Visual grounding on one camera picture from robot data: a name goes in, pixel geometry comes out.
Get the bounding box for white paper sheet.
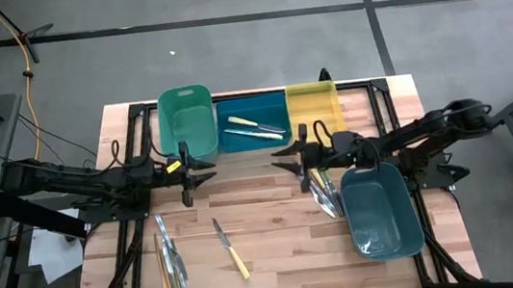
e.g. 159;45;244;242
21;207;90;287

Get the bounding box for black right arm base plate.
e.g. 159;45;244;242
396;146;474;196

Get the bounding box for mint green plastic bin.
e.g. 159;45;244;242
153;81;222;171

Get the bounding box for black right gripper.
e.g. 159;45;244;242
268;118;357;197

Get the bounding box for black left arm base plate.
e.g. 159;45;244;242
76;194;154;228

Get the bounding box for black tripod stand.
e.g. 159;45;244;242
0;0;59;68

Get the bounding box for small black mount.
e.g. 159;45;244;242
317;65;334;84

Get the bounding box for cream-handled cutlery piece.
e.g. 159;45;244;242
309;167;338;222
224;121;285;147

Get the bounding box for yellow extension cable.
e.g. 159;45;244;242
0;0;44;166

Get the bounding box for dark teal plastic bin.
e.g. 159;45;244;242
337;158;428;265

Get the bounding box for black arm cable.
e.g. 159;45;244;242
109;138;126;171
311;112;382;177

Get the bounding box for blue plastic bin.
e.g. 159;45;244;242
213;92;295;156

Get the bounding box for yellow translucent plastic bin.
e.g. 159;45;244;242
284;78;350;155

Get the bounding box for black support bar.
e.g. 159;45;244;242
0;181;90;249

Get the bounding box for wooden-handled utensil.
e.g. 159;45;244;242
153;230;171;288

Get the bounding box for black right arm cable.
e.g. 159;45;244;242
311;112;382;177

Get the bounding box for black aluminium rig frame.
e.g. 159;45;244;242
51;65;484;288

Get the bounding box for cream-handled knife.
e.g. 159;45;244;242
211;213;252;284
226;110;287;140

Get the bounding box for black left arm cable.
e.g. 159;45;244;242
109;138;126;171

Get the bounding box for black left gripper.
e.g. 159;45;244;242
152;138;220;212

